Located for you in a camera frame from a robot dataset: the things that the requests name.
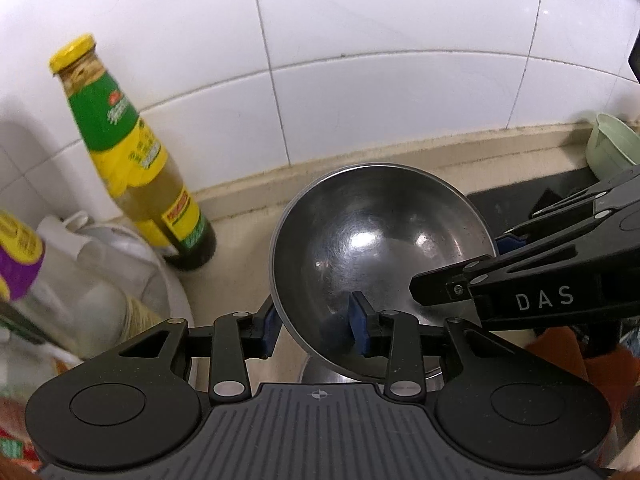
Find steel bowl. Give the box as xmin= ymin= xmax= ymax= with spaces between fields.
xmin=269 ymin=162 xmax=497 ymax=382

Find black stove top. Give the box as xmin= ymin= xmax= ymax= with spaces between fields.
xmin=468 ymin=168 xmax=598 ymax=238

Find orange cloth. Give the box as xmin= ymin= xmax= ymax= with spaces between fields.
xmin=524 ymin=327 xmax=639 ymax=427

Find pale green cup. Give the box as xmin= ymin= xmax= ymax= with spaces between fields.
xmin=586 ymin=113 xmax=640 ymax=180

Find white condiment tray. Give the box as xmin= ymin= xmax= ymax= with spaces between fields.
xmin=37 ymin=211 xmax=198 ymax=391

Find yellow cap sauce bottle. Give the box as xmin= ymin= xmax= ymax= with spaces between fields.
xmin=49 ymin=34 xmax=217 ymax=271

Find purple label clear bottle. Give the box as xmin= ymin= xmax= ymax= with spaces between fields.
xmin=1 ymin=211 xmax=162 ymax=360

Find stacked steel bowls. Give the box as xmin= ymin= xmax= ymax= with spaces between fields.
xmin=298 ymin=356 xmax=445 ymax=392

